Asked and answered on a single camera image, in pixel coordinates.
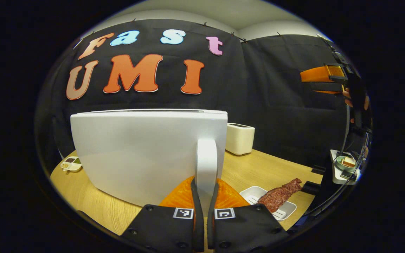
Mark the white toaster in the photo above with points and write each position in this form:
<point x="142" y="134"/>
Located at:
<point x="239" y="138"/>

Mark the toast slice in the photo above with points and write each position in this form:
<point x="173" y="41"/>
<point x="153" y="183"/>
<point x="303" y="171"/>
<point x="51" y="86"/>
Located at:
<point x="348" y="161"/>

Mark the black bracket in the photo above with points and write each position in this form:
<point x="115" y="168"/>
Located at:
<point x="317" y="170"/>
<point x="309" y="188"/>

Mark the black backdrop cloth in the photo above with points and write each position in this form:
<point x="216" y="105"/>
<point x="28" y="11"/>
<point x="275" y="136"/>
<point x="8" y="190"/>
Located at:
<point x="276" y="105"/>

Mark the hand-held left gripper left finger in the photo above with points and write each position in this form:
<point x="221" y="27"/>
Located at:
<point x="199" y="232"/>

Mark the white rectangular plate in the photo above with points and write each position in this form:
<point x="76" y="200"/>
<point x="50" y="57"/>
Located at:
<point x="251" y="195"/>

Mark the white tray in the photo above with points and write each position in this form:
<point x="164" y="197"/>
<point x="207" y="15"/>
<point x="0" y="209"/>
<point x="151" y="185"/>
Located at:
<point x="334" y="172"/>

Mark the brown meat slab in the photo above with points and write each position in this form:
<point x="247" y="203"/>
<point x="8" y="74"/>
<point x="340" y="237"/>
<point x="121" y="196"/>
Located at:
<point x="278" y="195"/>

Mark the white divided dish of beans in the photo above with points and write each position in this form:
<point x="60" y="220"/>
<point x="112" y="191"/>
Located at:
<point x="71" y="164"/>

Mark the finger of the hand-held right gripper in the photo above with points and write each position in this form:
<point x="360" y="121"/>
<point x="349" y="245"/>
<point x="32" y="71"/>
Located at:
<point x="316" y="74"/>

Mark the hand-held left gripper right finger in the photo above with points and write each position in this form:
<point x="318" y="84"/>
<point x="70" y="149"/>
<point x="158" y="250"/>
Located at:
<point x="211" y="232"/>

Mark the white microwave oven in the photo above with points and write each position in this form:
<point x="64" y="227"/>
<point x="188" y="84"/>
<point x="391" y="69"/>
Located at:
<point x="139" y="151"/>

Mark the green bowl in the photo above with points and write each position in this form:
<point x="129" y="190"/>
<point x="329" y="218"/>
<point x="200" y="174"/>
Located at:
<point x="339" y="163"/>

